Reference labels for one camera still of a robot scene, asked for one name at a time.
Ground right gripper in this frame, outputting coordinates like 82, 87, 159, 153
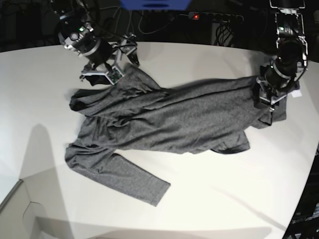
80, 32, 140, 86

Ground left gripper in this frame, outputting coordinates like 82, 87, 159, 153
252, 77, 300, 112

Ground grey t-shirt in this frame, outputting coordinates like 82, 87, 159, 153
65, 65, 287, 206

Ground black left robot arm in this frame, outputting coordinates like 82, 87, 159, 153
122, 0, 308, 110

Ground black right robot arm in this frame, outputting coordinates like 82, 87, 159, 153
48, 0, 140, 86

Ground blue box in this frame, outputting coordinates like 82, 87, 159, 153
121, 0, 191, 10

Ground white power strip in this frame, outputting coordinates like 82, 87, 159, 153
188, 11, 244, 23

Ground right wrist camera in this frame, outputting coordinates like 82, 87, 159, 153
106, 66, 125, 85

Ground grey looped cables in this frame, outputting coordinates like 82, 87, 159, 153
124, 6, 175, 39

